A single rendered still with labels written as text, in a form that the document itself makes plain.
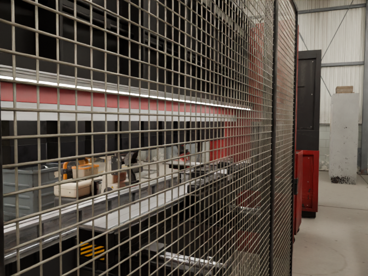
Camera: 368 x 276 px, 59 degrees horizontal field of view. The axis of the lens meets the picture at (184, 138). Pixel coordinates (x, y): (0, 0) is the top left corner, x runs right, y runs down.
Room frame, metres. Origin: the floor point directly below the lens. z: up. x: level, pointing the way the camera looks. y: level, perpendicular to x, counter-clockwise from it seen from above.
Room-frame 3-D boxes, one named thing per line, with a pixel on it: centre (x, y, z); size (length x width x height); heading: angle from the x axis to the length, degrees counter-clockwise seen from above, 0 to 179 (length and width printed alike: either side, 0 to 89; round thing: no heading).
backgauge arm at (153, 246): (1.18, 0.14, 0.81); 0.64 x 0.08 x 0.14; 64
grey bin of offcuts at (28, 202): (4.46, 2.00, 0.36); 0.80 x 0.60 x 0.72; 158
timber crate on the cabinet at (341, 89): (7.35, -3.62, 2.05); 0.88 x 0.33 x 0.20; 158
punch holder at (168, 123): (2.05, 0.14, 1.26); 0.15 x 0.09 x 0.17; 154
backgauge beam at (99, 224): (2.07, -0.21, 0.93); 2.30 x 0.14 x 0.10; 154
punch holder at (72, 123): (1.33, 0.49, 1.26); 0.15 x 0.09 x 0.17; 154
